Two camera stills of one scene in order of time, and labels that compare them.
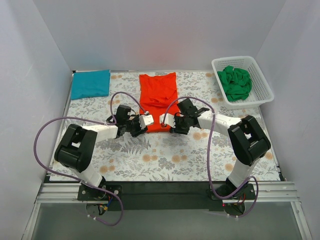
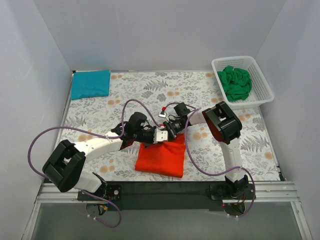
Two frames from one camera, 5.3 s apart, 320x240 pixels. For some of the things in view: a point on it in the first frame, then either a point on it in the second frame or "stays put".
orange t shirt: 158,95 → 166,157
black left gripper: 136,125 → 152,136
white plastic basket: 260,92 stays put
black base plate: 166,196 stays put
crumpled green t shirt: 236,83 stays put
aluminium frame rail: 267,192 stays put
